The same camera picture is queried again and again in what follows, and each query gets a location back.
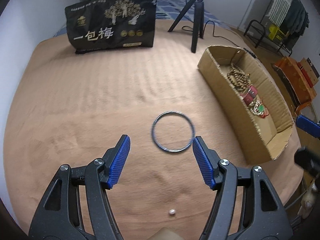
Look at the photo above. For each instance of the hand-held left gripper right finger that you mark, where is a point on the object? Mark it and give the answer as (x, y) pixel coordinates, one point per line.
(203, 162)

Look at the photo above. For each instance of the dark grey hanging jacket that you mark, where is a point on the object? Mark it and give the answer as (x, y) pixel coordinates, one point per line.
(293, 15)

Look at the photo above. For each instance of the black hanging garment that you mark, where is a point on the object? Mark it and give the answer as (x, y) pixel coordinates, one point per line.
(305, 22)

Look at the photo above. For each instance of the striped hanging towel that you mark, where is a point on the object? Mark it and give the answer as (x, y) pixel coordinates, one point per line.
(280, 5)

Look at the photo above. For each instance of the brown cardboard piece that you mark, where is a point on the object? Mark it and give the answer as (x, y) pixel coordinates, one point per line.
(308, 67)

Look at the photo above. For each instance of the yellow box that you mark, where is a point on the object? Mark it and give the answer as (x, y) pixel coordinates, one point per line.
(276, 32)

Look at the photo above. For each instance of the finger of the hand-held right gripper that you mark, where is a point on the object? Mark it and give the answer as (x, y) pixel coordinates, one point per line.
(310, 127)
(308, 160)

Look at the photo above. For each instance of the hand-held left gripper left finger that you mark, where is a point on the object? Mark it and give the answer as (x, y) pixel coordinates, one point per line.
(120, 160)

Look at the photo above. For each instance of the cardboard box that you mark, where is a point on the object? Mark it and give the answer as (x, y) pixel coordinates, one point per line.
(225, 90)

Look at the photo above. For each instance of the thin metal bangle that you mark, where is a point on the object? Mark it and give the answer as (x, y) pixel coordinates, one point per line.
(153, 130)

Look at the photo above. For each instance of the black tripod stand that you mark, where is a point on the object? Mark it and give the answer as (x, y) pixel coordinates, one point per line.
(195, 37)

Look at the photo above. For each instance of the black printed snack bag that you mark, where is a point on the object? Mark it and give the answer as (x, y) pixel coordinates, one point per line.
(112, 30)

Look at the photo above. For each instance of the black clothes rack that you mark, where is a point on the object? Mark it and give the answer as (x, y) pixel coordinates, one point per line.
(260, 40)

